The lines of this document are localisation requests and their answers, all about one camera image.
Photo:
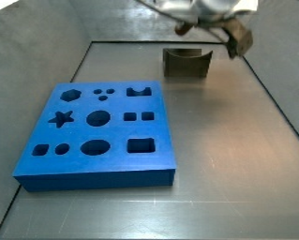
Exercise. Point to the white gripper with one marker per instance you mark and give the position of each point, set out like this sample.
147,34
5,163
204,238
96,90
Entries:
213,15

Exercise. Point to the brown wooden cylinder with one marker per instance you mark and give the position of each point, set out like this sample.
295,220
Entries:
182,28

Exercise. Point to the dark grey curved cradle stand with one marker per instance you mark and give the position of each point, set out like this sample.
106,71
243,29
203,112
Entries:
186,63

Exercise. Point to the blue foam shape-sorting block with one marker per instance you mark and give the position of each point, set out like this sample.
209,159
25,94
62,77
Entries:
102,137

